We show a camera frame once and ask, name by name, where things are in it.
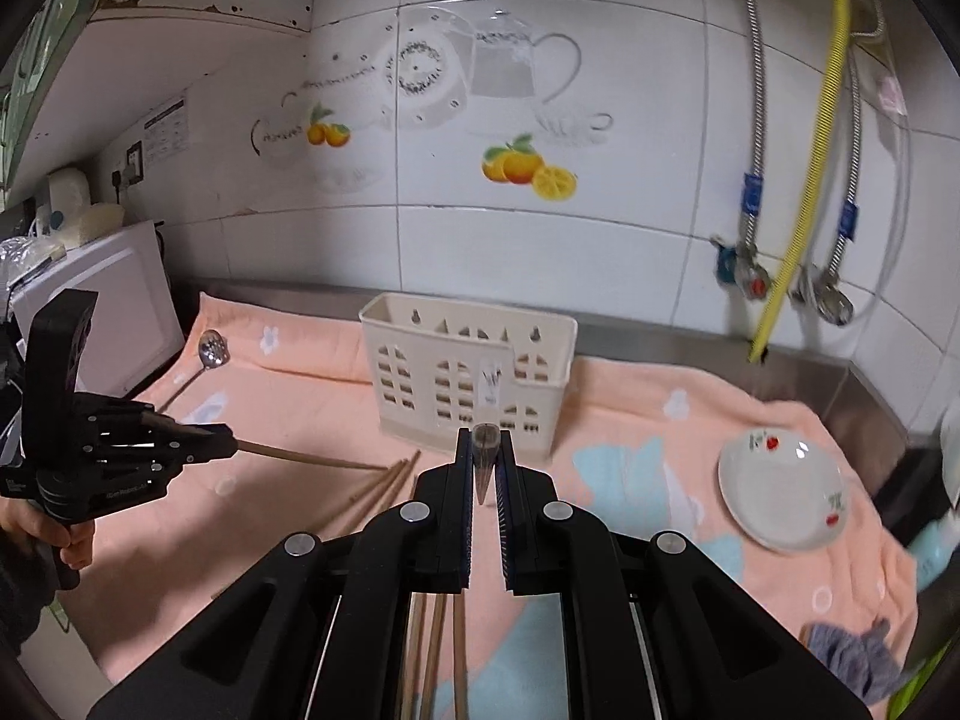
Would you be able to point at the white microwave oven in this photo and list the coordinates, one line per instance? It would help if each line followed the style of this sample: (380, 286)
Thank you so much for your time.
(127, 300)

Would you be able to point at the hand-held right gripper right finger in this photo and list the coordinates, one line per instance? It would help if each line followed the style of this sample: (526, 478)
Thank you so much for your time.
(501, 532)

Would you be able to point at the white dish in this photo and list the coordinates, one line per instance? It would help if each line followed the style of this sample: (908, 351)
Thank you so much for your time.
(951, 457)

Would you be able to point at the light blue plastic item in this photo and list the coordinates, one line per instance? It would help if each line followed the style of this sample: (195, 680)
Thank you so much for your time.
(934, 547)

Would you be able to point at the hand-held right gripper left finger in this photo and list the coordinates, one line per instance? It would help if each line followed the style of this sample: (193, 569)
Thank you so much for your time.
(470, 532)

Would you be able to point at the cream small appliance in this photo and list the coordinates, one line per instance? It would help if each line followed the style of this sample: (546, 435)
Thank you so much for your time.
(71, 206)

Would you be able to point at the metal spoon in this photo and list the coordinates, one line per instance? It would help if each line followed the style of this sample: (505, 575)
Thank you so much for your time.
(212, 351)

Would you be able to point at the white wall notice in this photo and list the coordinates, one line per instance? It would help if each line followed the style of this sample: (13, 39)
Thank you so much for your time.
(166, 131)

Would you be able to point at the brown wooden chopstick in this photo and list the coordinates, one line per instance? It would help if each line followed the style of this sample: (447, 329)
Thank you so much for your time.
(390, 487)
(459, 652)
(484, 436)
(375, 489)
(315, 459)

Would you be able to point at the pink wall label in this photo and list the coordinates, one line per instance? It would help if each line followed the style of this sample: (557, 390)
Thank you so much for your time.
(894, 95)

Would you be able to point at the cream plastic utensil holder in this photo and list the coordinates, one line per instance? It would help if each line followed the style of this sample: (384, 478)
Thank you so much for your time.
(420, 360)

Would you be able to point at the white cherry print plate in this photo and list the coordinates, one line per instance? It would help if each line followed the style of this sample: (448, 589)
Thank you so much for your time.
(780, 487)

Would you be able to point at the clear plastic bag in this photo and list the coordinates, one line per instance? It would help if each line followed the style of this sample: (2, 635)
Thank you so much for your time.
(22, 259)

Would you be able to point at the grey cloth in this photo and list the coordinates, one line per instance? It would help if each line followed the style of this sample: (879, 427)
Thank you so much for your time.
(855, 660)

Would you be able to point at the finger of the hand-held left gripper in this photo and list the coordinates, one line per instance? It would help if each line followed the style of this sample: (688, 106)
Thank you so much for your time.
(172, 457)
(150, 424)

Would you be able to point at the metal water valve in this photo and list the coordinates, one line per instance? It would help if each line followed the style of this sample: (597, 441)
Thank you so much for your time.
(829, 296)

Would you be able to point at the white thin tube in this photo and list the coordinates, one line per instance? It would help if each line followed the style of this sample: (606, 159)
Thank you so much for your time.
(909, 187)

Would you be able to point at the person's left forearm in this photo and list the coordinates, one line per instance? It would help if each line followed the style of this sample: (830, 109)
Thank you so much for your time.
(19, 600)

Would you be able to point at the peach printed towel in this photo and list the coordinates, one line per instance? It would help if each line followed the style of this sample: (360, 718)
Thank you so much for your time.
(300, 405)

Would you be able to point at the black wall socket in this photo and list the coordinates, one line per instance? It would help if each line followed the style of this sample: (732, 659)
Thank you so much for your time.
(135, 161)

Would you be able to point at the person's left hand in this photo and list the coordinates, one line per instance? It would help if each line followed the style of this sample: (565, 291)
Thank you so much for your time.
(75, 544)

